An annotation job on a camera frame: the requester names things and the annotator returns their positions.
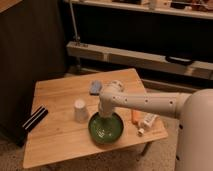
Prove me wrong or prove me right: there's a white paper cup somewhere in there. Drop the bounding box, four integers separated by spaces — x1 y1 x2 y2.
74 99 89 123

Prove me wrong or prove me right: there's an upper wooden shelf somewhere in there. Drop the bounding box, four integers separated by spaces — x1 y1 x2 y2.
63 0 213 20

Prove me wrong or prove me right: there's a blue sponge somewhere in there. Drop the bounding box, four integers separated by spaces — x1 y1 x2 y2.
89 80 102 95

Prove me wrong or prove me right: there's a green ceramic bowl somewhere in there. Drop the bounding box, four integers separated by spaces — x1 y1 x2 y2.
88 112 124 144

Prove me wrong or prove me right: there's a white tube with cap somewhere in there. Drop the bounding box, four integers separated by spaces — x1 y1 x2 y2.
138 113 157 136

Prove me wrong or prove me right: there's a white shelf rail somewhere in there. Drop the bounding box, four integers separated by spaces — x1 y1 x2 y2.
66 41 213 80

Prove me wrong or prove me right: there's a black handle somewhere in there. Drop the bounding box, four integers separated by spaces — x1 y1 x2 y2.
165 56 195 66

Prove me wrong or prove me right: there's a metal pole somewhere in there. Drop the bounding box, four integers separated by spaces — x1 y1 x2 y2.
69 0 81 46

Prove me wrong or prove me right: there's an orange carrot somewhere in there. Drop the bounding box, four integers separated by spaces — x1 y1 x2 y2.
131 110 140 124

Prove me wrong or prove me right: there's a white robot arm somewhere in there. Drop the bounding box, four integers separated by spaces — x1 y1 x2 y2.
98 80 213 171

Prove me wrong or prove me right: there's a wooden folding table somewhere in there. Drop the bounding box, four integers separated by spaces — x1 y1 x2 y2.
23 69 168 168

